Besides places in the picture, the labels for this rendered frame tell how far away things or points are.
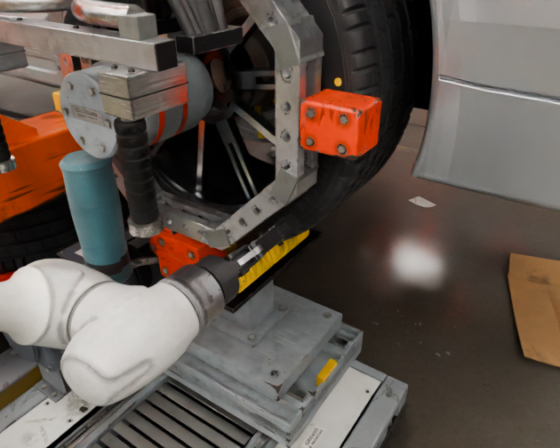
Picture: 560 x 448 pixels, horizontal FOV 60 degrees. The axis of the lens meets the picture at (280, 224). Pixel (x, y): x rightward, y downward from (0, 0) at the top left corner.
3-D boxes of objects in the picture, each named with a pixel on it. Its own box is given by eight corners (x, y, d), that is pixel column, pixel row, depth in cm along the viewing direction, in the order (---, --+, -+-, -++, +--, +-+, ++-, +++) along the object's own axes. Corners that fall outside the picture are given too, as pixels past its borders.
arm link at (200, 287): (212, 329, 63) (240, 304, 67) (170, 271, 63) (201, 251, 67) (180, 345, 70) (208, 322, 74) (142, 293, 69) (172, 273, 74)
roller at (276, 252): (316, 236, 112) (316, 214, 109) (235, 305, 91) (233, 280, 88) (294, 228, 115) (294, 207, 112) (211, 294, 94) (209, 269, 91)
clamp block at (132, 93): (190, 102, 60) (186, 58, 57) (132, 123, 53) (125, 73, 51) (161, 96, 62) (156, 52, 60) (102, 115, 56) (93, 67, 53)
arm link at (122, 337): (197, 289, 61) (128, 262, 68) (93, 367, 50) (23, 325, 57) (209, 355, 66) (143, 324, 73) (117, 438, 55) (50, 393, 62)
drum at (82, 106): (221, 132, 86) (216, 48, 79) (125, 173, 71) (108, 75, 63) (164, 117, 93) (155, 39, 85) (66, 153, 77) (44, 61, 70)
